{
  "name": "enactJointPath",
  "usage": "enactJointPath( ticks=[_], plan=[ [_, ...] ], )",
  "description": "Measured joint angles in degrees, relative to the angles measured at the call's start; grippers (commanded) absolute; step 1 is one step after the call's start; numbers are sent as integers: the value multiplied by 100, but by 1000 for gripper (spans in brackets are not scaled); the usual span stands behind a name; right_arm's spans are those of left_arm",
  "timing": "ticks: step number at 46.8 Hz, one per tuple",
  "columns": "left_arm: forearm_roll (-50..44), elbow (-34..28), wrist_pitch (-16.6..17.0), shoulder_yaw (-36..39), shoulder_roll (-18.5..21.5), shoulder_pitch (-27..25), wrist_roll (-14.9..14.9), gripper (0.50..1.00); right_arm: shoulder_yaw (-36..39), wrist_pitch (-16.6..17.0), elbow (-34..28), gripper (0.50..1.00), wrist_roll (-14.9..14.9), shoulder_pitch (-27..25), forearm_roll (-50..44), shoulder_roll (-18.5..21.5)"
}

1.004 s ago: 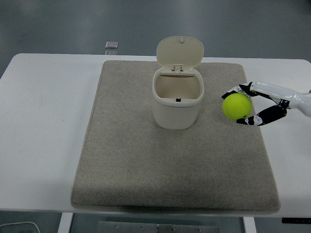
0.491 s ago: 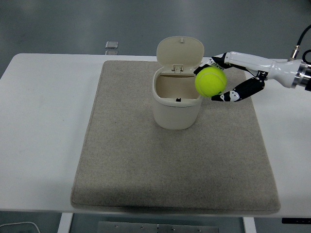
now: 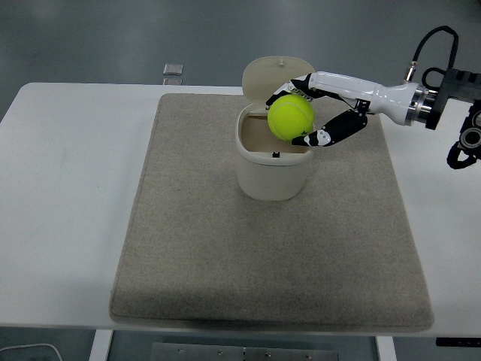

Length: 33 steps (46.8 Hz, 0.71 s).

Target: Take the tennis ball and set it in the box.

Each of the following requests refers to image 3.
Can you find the yellow-green tennis ball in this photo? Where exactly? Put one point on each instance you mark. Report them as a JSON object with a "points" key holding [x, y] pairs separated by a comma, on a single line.
{"points": [[290, 116]]}

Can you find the beige fabric mat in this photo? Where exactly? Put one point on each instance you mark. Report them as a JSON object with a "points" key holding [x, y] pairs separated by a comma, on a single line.
{"points": [[244, 255]]}

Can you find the grey metal plate with screws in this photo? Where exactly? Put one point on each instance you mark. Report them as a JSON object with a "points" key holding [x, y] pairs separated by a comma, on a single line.
{"points": [[244, 353]]}

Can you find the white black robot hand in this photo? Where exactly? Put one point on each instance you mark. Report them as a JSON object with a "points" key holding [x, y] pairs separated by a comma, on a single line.
{"points": [[379, 96]]}

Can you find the small metal floor plate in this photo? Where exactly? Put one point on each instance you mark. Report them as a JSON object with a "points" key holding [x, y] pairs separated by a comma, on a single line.
{"points": [[173, 68], [172, 81]]}

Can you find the cream lidded bin box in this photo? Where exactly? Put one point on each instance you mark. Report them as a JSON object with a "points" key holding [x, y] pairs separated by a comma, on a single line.
{"points": [[272, 176]]}

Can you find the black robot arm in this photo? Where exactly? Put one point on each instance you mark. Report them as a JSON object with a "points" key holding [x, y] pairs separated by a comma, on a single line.
{"points": [[451, 90]]}

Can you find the white table leg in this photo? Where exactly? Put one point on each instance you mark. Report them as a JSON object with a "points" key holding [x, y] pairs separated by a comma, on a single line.
{"points": [[100, 346], [385, 349]]}

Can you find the black table control panel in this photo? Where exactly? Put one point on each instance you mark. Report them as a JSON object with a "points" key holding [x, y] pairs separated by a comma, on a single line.
{"points": [[458, 341]]}

